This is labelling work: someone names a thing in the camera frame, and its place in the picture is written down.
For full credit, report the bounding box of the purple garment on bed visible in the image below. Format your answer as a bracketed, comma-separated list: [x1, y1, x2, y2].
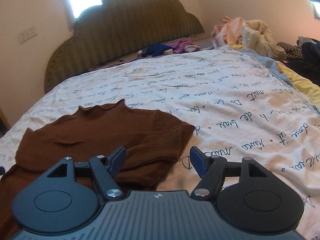
[167, 37, 200, 54]

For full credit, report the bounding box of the cream quilted jacket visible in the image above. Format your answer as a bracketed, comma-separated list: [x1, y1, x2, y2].
[242, 20, 287, 61]

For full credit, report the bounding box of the double white wall socket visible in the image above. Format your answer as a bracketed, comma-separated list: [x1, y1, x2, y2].
[17, 25, 37, 44]

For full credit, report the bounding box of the blue cloth on bed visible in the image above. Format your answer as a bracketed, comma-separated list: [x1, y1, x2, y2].
[146, 43, 174, 57]

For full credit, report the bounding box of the brown knit sweater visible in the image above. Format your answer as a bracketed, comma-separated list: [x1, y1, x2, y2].
[1, 100, 195, 239]

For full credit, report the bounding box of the white script-print bed sheet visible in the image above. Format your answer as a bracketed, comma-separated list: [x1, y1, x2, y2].
[1, 46, 319, 239]

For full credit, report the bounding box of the yellow blue blanket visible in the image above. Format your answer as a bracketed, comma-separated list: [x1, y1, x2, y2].
[229, 41, 319, 108]

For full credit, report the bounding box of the pink clothes pile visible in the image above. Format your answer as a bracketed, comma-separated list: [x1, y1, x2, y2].
[211, 16, 246, 48]

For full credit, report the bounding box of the black white patterned garment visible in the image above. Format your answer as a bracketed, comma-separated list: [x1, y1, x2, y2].
[276, 42, 311, 61]

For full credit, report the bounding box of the olive green upholstered headboard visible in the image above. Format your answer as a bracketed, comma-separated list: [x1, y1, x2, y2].
[44, 0, 204, 93]

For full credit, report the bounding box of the dark clothes pile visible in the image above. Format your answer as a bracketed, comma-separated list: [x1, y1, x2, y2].
[285, 37, 319, 86]

